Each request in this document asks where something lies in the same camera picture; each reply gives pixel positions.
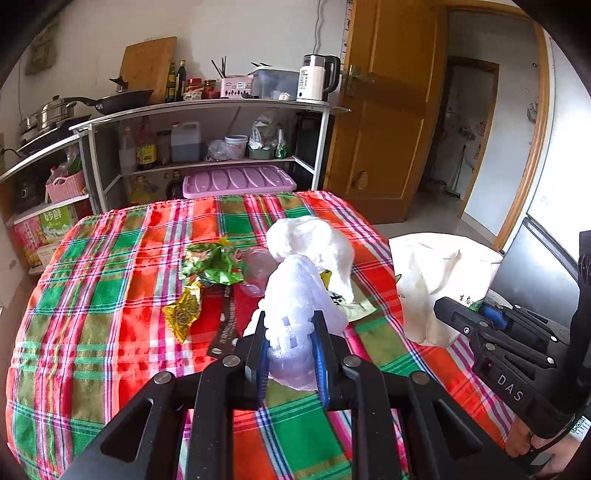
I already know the black coffee stick wrapper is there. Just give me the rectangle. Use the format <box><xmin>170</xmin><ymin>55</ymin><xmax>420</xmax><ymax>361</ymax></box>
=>
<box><xmin>207</xmin><ymin>286</ymin><xmax>239</xmax><ymax>359</ymax></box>

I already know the gold snack wrapper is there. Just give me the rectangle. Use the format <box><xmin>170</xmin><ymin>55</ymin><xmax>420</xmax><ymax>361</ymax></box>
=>
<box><xmin>162</xmin><ymin>280</ymin><xmax>201</xmax><ymax>343</ymax></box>

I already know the green milk carton box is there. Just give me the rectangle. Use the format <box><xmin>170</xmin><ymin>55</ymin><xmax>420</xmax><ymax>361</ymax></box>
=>
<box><xmin>39</xmin><ymin>205</ymin><xmax>78</xmax><ymax>244</ymax></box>

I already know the white bag-lined trash bin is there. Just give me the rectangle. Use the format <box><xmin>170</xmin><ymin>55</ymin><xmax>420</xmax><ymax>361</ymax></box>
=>
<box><xmin>389</xmin><ymin>232</ymin><xmax>503</xmax><ymax>347</ymax></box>

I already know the wooden cutting board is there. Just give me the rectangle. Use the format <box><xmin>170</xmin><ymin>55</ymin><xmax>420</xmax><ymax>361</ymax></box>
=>
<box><xmin>119</xmin><ymin>36</ymin><xmax>177</xmax><ymax>104</ymax></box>

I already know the white foam net front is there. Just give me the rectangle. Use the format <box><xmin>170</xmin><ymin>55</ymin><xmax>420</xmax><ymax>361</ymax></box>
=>
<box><xmin>243</xmin><ymin>254</ymin><xmax>349</xmax><ymax>391</ymax></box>

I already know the dark liquid plastic jug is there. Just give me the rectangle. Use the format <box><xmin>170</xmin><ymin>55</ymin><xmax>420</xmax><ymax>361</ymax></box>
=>
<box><xmin>170</xmin><ymin>121</ymin><xmax>201</xmax><ymax>163</ymax></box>

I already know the wooden door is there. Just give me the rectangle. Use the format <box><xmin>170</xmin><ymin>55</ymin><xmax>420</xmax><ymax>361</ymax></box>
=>
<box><xmin>324</xmin><ymin>1</ymin><xmax>448</xmax><ymax>224</ymax></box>

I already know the green snack wrapper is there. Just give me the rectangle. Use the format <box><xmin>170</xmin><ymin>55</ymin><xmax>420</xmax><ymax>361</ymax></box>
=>
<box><xmin>178</xmin><ymin>237</ymin><xmax>245</xmax><ymax>286</ymax></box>

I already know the white peanut snack wrapper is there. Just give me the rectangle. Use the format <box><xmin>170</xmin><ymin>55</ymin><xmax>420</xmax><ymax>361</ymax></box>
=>
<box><xmin>321</xmin><ymin>270</ymin><xmax>377</xmax><ymax>323</ymax></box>

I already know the metal kitchen shelf unit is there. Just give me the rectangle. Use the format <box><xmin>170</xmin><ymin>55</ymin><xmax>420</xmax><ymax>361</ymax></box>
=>
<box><xmin>1</xmin><ymin>99</ymin><xmax>339</xmax><ymax>275</ymax></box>

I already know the soy sauce bottle yellow label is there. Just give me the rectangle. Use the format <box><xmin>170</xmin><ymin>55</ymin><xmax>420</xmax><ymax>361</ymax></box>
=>
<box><xmin>135</xmin><ymin>116</ymin><xmax>157</xmax><ymax>170</ymax></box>

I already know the white plastic bag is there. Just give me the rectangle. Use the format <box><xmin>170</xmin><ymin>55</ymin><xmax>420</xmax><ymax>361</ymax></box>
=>
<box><xmin>266</xmin><ymin>215</ymin><xmax>355</xmax><ymax>303</ymax></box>

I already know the right hand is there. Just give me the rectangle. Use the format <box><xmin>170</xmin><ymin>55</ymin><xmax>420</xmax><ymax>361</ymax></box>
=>
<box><xmin>505</xmin><ymin>418</ymin><xmax>582</xmax><ymax>478</ymax></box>

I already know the clear plastic storage box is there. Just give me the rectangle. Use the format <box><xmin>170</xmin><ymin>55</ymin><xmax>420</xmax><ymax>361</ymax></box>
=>
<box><xmin>249</xmin><ymin>66</ymin><xmax>300</xmax><ymax>101</ymax></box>

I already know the pink woven basket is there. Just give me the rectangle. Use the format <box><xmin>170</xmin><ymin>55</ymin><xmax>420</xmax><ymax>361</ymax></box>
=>
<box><xmin>46</xmin><ymin>171</ymin><xmax>85</xmax><ymax>203</ymax></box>

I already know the plaid tablecloth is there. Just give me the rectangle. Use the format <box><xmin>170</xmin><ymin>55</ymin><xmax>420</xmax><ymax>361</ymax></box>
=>
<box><xmin>5</xmin><ymin>191</ymin><xmax>514</xmax><ymax>479</ymax></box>

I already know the black frying pan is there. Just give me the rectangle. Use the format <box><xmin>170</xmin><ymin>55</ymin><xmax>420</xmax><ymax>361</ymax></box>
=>
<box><xmin>64</xmin><ymin>90</ymin><xmax>152</xmax><ymax>115</ymax></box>

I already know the pink utensil holder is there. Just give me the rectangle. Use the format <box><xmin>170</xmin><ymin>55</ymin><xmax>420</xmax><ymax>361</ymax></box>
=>
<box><xmin>221</xmin><ymin>75</ymin><xmax>252</xmax><ymax>99</ymax></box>

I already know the purple lid storage bin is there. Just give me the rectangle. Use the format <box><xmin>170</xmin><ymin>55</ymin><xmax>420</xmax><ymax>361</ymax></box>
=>
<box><xmin>182</xmin><ymin>165</ymin><xmax>297</xmax><ymax>199</ymax></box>

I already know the clear pink plastic wrapper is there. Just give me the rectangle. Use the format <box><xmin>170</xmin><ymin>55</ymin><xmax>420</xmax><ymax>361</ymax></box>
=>
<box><xmin>240</xmin><ymin>246</ymin><xmax>279</xmax><ymax>298</ymax></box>

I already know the steel steamer pot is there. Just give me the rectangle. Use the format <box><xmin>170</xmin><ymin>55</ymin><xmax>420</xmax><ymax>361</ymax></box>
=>
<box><xmin>19</xmin><ymin>95</ymin><xmax>77</xmax><ymax>136</ymax></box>

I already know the white electric kettle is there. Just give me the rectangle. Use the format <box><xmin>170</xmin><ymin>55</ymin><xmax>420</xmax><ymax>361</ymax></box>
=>
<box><xmin>297</xmin><ymin>54</ymin><xmax>341</xmax><ymax>102</ymax></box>

